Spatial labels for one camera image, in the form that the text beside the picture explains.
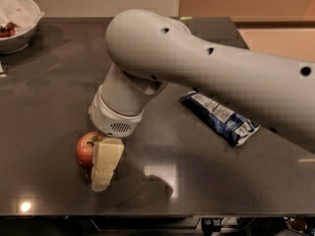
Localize white bowl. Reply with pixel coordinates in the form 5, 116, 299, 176
0, 23, 38, 54

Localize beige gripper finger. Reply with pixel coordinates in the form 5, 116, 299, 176
92, 138, 124, 192

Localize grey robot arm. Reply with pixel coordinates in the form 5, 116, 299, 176
90, 10, 315, 150

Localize white napkin in bowl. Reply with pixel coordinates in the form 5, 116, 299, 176
0, 0, 44, 28

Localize red strawberries in bowl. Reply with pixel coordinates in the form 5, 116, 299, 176
0, 22, 18, 37

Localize red apple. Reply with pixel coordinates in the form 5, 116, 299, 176
76, 131, 103, 168

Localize blue chip bag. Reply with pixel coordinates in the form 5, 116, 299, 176
180, 91, 260, 147

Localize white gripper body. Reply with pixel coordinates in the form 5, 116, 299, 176
89, 87, 144, 138

